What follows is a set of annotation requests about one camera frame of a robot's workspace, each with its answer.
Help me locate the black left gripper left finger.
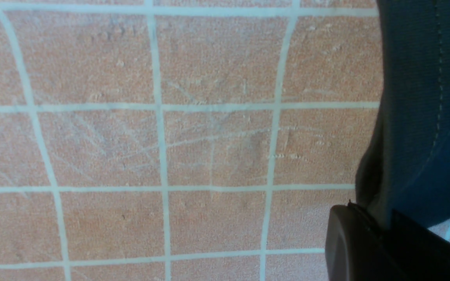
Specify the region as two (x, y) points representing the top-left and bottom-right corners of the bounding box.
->
(325, 205), (409, 281)

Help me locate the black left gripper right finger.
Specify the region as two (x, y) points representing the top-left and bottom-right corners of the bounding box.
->
(385, 211), (450, 281)

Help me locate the dark gray long-sleeve top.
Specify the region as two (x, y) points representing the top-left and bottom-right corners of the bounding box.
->
(355, 0), (450, 228)

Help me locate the pink checkered tablecloth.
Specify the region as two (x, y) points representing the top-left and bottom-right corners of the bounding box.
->
(0, 0), (450, 281)

